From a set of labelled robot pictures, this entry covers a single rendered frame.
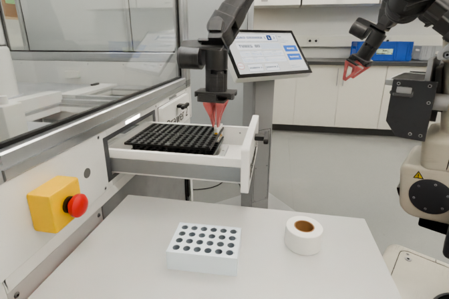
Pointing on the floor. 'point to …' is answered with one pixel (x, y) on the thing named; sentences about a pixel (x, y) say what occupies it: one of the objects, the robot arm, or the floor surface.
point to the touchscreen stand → (265, 110)
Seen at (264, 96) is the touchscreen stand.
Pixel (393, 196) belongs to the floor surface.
